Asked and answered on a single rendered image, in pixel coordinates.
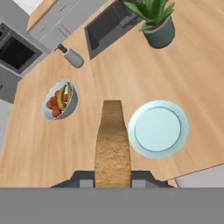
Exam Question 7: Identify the bowl of fruit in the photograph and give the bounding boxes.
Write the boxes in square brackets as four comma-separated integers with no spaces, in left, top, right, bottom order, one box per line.
[42,79,79,122]

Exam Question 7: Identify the dark grey tap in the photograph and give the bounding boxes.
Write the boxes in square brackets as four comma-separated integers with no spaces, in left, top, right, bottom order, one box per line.
[121,9,143,29]

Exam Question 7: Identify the grey oven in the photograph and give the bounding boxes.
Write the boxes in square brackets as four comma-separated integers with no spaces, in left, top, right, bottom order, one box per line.
[0,20,51,104]

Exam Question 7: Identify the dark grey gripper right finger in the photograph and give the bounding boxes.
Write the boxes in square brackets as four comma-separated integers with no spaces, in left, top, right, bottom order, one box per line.
[129,171,171,189]

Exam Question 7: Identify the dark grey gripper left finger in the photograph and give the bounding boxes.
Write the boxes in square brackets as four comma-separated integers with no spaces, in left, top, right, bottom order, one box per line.
[51,170,96,189]

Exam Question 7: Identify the grey cupboard run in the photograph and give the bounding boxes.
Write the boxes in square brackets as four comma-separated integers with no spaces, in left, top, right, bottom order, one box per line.
[28,0,109,53]

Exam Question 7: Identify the dark grey sink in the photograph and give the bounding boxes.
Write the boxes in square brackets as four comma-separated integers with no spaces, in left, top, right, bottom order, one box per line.
[84,0,144,61]

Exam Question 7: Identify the green plant in grey pot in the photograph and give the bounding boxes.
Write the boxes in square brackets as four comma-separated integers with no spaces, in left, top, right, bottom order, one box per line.
[122,0,177,50]

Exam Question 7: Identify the pale blue plate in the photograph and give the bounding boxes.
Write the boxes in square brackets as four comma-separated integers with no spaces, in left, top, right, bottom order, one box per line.
[127,100,190,160]

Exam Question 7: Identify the grey soap dispenser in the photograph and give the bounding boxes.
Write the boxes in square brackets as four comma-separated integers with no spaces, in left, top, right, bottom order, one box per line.
[53,43,85,69]

